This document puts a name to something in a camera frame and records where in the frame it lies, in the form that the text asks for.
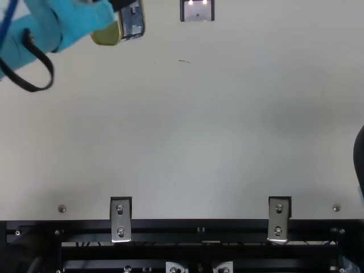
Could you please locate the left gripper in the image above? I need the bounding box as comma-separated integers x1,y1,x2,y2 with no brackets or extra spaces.
0,0,143,80

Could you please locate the rectangular gold tin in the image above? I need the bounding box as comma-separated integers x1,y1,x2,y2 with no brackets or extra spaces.
90,0,147,47

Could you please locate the small square scanner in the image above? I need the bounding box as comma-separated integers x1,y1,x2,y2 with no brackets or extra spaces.
179,0,215,23

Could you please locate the black cable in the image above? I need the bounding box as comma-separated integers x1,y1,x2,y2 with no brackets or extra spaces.
0,28,55,93

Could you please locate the blue cable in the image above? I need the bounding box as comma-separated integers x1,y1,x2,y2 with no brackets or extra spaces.
0,0,18,40

